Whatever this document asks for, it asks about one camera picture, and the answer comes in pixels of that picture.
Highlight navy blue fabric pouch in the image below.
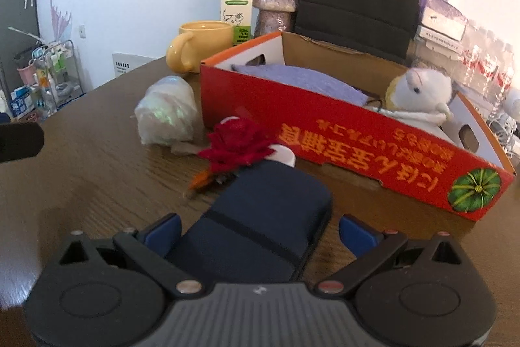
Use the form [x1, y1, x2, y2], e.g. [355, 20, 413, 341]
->
[166, 160, 332, 285]

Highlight red fabric rose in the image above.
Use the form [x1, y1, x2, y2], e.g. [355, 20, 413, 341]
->
[188, 107, 277, 192]

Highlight iridescent plastic bundle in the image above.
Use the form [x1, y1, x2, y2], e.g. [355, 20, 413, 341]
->
[134, 76, 198, 146]

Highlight white bottle cap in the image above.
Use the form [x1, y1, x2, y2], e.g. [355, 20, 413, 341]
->
[266, 144, 296, 167]

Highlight orange red cardboard box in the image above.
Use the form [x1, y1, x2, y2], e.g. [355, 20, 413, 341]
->
[200, 32, 516, 221]

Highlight white alpaca plush toy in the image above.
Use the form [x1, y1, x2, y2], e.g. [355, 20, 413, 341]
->
[384, 68, 453, 125]

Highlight purple knitted cloth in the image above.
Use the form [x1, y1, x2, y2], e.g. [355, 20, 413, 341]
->
[231, 64, 369, 107]

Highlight yellow ceramic mug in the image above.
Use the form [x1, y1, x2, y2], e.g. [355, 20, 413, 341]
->
[166, 20, 234, 74]

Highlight white astronaut figurine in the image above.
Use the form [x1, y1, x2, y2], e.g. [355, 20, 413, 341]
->
[499, 87, 520, 122]

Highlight water bottle pack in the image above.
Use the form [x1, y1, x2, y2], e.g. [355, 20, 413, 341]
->
[459, 19, 515, 104]

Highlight white flat box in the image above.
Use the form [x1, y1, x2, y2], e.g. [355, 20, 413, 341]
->
[416, 25, 463, 55]

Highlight purple tissue pack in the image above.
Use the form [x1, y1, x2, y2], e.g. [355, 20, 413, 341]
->
[419, 0, 467, 41]

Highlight wire storage rack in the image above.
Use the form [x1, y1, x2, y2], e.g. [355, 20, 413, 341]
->
[15, 40, 85, 119]

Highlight white wall panel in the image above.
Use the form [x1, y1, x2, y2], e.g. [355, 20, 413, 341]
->
[112, 53, 154, 77]

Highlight white charger with cable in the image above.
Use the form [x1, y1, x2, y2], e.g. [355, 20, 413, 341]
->
[487, 112, 519, 158]

